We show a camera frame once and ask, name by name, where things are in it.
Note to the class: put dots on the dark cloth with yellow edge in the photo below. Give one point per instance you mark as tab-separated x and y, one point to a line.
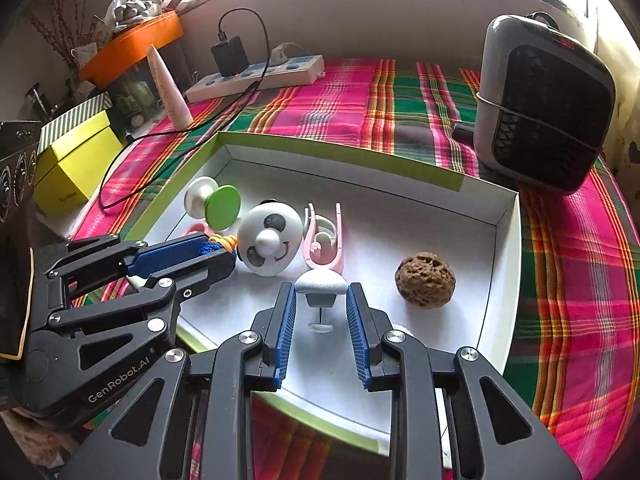
12	300

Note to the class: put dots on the orange tray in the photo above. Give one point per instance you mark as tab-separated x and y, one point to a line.
135	42

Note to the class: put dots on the black heater plug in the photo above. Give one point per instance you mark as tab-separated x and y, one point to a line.
465	132

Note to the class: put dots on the cream patterned curtain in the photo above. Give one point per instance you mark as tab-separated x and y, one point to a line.
607	20

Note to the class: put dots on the black charger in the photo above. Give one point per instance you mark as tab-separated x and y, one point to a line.
229	55

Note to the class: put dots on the striped box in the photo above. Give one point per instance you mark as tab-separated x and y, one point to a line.
70	122

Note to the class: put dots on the white power strip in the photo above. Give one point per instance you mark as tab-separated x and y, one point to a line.
260	72

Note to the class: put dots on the pink plastic clip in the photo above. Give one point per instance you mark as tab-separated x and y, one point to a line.
325	255

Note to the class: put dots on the dark device with knobs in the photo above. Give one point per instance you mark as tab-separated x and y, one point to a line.
17	170

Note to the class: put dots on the green patterned jar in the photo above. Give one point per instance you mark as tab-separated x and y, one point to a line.
132	100

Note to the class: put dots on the white panda toy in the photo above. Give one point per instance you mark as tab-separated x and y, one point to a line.
270	245

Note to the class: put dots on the grey electric heater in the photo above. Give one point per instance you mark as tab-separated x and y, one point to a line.
545	105

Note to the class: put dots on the dried branches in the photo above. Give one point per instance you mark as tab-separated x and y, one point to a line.
52	20

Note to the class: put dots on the white plastic bags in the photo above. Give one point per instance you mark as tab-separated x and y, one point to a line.
130	5

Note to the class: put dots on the brown walnut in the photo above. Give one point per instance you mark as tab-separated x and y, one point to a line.
425	277

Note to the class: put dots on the yellow box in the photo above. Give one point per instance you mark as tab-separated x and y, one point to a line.
75	160

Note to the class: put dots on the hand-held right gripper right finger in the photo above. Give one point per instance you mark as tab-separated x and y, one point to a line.
357	335

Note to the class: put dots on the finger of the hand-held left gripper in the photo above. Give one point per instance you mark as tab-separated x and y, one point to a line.
170	255
200	275

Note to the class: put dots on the pink tube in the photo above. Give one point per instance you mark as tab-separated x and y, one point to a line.
167	90

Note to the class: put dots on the green and white mushroom-shaped knob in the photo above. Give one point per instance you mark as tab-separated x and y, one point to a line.
225	205

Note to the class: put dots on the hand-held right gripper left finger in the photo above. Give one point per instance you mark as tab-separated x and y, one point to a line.
285	335

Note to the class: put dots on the plaid tablecloth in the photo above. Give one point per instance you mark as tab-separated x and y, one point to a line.
575	285

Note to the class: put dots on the green and white cardboard box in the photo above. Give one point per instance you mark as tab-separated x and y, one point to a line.
450	220

